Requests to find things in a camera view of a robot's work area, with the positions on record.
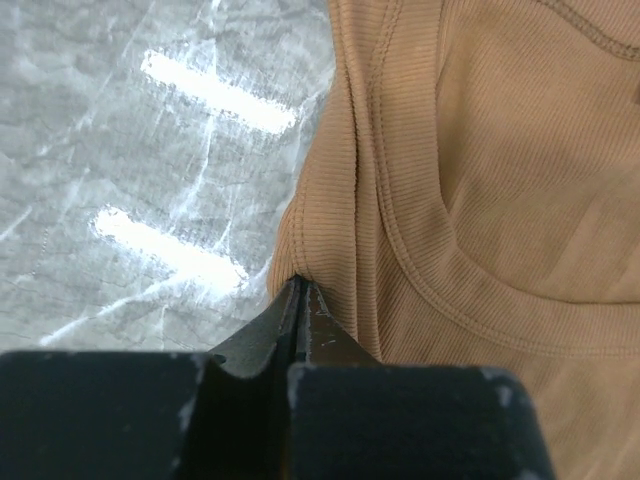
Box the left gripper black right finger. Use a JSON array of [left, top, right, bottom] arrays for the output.
[[289, 281, 555, 479]]

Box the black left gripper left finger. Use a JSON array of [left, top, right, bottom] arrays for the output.
[[1, 279, 301, 479]]

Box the mustard garment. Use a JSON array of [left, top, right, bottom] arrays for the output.
[[267, 1, 639, 479]]

